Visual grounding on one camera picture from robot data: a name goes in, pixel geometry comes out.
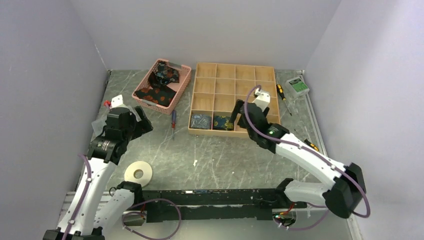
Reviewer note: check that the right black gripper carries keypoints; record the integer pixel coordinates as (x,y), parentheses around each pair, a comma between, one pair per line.
(236,110)

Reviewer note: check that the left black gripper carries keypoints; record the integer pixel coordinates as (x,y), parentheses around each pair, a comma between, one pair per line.
(143,126)

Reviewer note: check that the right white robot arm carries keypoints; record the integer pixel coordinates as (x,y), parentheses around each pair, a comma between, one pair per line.
(342,188)

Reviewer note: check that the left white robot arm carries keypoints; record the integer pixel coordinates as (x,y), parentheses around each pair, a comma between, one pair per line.
(83,220)

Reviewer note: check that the white tape roll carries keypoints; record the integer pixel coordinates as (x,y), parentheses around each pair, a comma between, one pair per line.
(139,172)

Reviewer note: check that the red blue screwdriver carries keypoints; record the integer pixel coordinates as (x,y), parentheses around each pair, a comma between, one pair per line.
(173,123)

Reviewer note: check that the rolled blue yellow tie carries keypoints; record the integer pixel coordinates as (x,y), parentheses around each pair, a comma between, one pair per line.
(222,123)

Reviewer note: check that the wooden compartment tray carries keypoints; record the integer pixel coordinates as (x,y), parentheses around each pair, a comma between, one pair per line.
(217,86)

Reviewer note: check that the green white small box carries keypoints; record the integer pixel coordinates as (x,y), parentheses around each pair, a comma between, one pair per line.
(297,87)

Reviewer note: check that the pink plastic basket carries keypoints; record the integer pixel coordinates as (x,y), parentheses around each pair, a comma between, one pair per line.
(185,77)

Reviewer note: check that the crumpled floral tie in basket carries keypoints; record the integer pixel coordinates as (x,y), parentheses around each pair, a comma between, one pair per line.
(163,75)

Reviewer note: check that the rolled grey-blue tie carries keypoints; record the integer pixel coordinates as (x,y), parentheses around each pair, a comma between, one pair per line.
(200,121)

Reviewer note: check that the small yellow black screwdriver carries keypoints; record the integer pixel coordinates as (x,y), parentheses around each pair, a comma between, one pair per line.
(307,141)

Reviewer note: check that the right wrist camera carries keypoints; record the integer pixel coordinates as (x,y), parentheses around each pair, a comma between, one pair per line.
(262,99)

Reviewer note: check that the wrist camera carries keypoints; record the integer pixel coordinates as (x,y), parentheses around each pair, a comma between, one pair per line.
(262,99)
(114,102)

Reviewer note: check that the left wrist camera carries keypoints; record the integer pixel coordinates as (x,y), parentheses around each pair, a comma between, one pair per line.
(114,102)

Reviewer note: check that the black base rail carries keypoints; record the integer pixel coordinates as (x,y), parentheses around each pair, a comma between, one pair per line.
(215,204)

